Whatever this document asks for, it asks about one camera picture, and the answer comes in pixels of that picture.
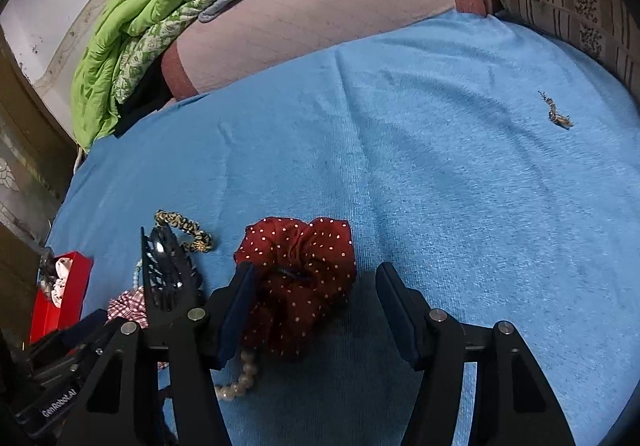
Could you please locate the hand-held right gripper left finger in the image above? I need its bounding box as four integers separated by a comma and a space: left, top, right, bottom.
57, 265, 258, 446

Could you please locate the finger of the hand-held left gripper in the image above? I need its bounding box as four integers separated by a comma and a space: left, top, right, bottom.
30, 310, 121, 377

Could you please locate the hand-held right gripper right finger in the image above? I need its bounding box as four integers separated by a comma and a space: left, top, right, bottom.
375, 262, 577, 446

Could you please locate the red box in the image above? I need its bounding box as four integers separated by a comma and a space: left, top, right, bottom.
29, 250, 94, 346

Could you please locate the red white checkered scrunchie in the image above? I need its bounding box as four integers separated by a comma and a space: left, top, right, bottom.
106, 290, 148, 331

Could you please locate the beige pearl bracelet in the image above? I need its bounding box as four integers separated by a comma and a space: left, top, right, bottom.
214, 348, 261, 402

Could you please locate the black hair claw clip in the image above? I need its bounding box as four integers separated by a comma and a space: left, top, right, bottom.
140, 225, 203, 327

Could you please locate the red polka-dot scrunchie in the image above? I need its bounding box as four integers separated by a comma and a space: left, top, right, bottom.
233, 216, 357, 358

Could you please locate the white cherry print scrunchie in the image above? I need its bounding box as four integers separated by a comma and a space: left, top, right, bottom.
47, 256, 74, 309

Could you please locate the grey black sheer scrunchie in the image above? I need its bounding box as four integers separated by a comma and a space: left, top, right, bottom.
37, 248, 56, 297

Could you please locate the blue blanket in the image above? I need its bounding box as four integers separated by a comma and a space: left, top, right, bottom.
45, 10, 640, 446

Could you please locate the wooden glass panel door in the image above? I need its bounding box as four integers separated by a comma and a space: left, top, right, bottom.
0, 26, 78, 342

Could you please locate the black cloth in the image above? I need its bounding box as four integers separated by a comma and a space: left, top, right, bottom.
117, 70, 176, 137

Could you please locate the green patterned quilt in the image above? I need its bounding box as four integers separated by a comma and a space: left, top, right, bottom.
70, 0, 237, 153

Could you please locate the pink maroon bed sheet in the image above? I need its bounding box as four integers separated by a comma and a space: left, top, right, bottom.
162, 0, 488, 100

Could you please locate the yellow black braided hair tie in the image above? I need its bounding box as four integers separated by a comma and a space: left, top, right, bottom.
154, 210, 213, 254

